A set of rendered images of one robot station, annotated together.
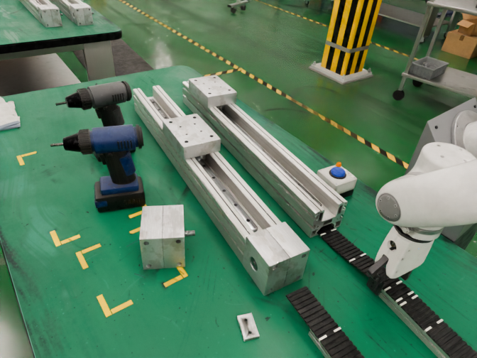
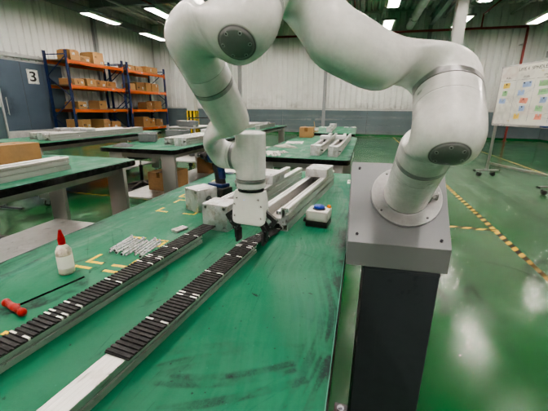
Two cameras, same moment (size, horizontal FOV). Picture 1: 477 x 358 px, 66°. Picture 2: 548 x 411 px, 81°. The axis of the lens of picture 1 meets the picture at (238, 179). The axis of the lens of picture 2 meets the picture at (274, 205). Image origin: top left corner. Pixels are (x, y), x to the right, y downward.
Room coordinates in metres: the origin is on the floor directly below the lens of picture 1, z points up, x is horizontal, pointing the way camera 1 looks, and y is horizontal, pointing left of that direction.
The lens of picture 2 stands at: (0.02, -1.10, 1.19)
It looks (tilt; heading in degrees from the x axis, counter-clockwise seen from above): 17 degrees down; 54
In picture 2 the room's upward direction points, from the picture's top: 1 degrees clockwise
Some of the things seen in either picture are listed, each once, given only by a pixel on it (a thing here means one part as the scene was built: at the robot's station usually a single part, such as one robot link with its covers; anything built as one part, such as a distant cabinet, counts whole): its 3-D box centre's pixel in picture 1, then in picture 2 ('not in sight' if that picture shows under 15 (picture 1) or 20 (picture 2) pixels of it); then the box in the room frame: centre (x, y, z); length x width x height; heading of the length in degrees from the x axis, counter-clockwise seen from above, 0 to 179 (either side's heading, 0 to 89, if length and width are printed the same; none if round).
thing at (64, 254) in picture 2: not in sight; (63, 251); (0.04, -0.17, 0.84); 0.04 x 0.04 x 0.12
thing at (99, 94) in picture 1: (98, 122); not in sight; (0.92, 0.42, 0.89); 0.20 x 0.08 x 0.22; 128
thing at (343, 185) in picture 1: (332, 182); (316, 215); (0.84, -0.27, 0.81); 0.10 x 0.08 x 0.06; 122
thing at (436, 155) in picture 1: (434, 185); (249, 154); (0.50, -0.33, 1.07); 0.09 x 0.08 x 0.13; 123
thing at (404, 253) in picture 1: (406, 243); (250, 204); (0.51, -0.33, 0.93); 0.10 x 0.07 x 0.11; 122
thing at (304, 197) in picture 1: (245, 140); (306, 192); (1.01, -0.01, 0.82); 0.80 x 0.10 x 0.09; 32
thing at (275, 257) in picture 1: (279, 256); (223, 214); (0.54, -0.10, 0.83); 0.12 x 0.09 x 0.10; 122
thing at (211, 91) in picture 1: (211, 94); (319, 173); (1.22, 0.12, 0.87); 0.16 x 0.11 x 0.07; 32
